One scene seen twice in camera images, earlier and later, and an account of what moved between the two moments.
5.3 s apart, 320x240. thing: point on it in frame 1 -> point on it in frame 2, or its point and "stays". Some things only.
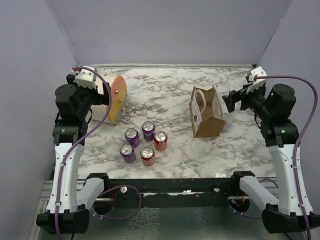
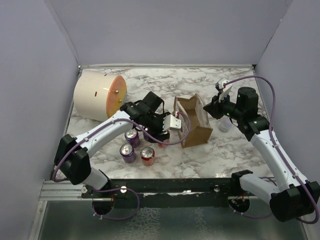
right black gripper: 235,96 -> 214,108
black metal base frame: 172,193 stays
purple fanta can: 127,151 stays
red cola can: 147,154 stays
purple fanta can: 132,136 stays
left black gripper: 99,98 -> 156,135
